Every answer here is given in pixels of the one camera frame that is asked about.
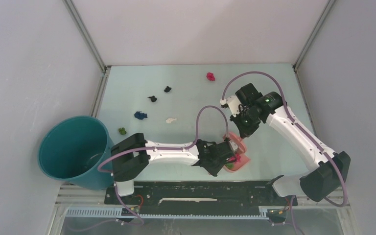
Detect magenta paper scrap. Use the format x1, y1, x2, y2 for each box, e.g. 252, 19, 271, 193
206, 72, 215, 81

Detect white cable duct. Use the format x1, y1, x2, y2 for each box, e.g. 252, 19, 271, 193
65, 207, 268, 219

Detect dark blue paper scrap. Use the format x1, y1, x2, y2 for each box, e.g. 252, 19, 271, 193
134, 111, 148, 120

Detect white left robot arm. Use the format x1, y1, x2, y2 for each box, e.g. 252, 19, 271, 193
111, 133, 240, 204

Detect black paper scrap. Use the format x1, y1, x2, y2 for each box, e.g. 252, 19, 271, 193
164, 86, 172, 93
148, 95, 158, 102

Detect aluminium corner post right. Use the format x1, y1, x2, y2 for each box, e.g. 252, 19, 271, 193
293, 0, 337, 72

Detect pink dustpan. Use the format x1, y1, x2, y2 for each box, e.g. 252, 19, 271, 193
223, 132, 250, 173

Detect white paper scrap left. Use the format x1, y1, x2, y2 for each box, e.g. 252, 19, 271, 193
165, 117, 177, 124

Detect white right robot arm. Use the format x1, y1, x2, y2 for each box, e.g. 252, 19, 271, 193
220, 90, 351, 207

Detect teal plastic bucket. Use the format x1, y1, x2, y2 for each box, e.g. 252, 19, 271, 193
38, 116, 114, 190

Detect aluminium corner post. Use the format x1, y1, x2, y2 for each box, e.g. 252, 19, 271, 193
62, 0, 111, 118
293, 0, 337, 72

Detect aluminium corner post left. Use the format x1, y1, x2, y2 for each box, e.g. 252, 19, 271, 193
62, 0, 111, 118

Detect black paper scrap far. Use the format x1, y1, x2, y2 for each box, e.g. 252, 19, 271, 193
164, 86, 172, 93

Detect black paper scrap near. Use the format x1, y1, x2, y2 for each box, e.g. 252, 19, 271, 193
148, 95, 158, 102

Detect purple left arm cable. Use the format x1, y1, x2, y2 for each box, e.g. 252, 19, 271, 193
97, 105, 230, 226

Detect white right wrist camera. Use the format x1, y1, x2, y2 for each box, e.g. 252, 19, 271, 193
220, 95, 241, 117

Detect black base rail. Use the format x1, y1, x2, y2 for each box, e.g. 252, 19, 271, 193
121, 181, 298, 214

